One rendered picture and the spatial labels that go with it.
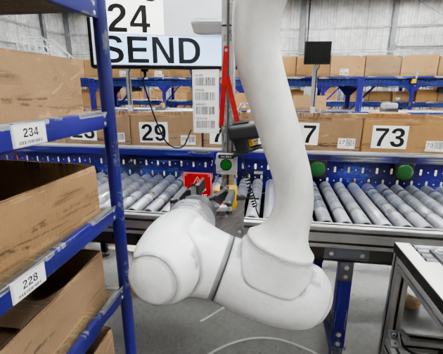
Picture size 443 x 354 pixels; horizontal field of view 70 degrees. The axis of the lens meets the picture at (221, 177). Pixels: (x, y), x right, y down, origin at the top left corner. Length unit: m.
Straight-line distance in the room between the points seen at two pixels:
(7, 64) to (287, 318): 0.52
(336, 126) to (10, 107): 1.39
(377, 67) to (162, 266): 6.13
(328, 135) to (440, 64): 5.19
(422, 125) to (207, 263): 1.46
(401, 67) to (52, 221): 6.26
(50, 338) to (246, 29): 0.58
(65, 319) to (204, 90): 0.72
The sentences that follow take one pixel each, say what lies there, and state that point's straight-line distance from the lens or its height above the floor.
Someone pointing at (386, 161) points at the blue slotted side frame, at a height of 0.85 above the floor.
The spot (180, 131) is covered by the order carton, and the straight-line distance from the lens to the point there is 1.70.
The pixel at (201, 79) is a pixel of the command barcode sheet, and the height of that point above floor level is 1.21.
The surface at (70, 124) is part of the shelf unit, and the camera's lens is 0.58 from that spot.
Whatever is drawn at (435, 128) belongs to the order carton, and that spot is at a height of 1.01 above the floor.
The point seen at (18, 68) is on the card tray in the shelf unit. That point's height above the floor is 1.22.
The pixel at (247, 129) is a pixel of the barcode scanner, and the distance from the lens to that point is 0.97.
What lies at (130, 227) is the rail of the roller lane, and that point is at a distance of 1.25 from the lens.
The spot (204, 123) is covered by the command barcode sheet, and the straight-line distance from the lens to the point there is 1.04.
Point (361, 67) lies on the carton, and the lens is 6.32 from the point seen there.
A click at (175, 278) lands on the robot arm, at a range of 0.42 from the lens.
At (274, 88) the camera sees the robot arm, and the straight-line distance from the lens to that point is 0.43.
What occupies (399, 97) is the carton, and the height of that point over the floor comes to 0.93.
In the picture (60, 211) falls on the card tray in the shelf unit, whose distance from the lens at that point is 0.61.
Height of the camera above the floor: 1.19
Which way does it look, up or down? 16 degrees down
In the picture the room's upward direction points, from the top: straight up
